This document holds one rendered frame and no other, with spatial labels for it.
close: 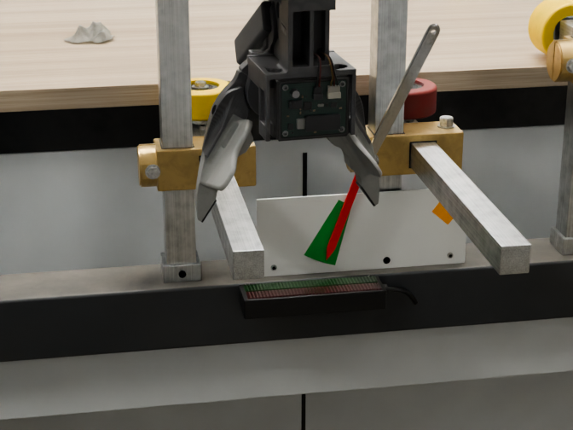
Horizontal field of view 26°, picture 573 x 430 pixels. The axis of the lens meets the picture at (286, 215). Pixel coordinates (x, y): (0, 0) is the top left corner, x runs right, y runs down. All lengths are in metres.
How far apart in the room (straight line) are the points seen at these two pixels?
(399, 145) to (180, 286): 0.31
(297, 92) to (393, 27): 0.53
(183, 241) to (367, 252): 0.22
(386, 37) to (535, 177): 0.44
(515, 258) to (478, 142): 0.57
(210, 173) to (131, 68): 0.68
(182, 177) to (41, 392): 0.33
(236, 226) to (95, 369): 0.40
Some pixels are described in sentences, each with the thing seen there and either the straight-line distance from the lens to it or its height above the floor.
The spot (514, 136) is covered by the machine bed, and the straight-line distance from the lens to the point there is 1.77.
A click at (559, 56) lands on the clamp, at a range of 1.52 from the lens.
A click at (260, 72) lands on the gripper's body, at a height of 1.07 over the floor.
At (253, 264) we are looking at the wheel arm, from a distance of 1.18.
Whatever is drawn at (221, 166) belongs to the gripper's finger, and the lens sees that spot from 0.98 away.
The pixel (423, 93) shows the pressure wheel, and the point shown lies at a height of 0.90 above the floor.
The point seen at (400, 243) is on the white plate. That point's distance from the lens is 1.52.
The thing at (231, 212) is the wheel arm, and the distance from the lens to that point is 1.26.
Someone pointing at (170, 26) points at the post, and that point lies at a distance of 1.40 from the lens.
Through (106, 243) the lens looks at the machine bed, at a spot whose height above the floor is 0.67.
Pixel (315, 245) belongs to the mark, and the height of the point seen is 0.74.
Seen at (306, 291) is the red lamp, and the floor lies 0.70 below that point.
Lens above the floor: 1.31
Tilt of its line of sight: 21 degrees down
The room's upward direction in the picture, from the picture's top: straight up
